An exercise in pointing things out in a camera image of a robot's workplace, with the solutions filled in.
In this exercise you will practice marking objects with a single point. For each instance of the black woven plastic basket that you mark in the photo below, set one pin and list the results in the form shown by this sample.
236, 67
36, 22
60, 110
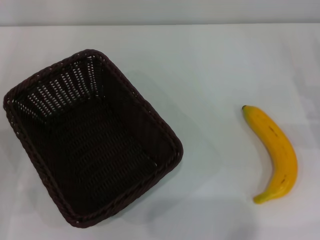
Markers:
100, 150

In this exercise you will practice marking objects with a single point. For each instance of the yellow plastic banana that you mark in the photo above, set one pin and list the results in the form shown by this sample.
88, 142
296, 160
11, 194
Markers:
280, 145

